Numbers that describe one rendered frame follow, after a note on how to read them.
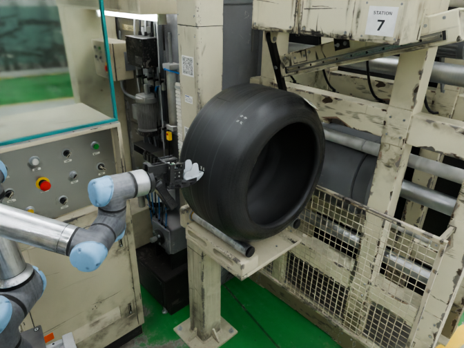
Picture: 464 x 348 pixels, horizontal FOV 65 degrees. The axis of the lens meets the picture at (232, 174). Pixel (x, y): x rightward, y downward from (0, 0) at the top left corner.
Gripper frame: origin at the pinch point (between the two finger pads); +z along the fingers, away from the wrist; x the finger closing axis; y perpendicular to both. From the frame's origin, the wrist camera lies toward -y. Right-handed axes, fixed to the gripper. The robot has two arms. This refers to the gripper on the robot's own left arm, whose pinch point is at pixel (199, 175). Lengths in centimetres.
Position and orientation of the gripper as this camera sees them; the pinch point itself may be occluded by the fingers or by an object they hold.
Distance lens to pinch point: 118.5
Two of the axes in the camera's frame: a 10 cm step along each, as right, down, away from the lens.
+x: -6.8, -3.3, 6.6
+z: 7.3, -1.9, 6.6
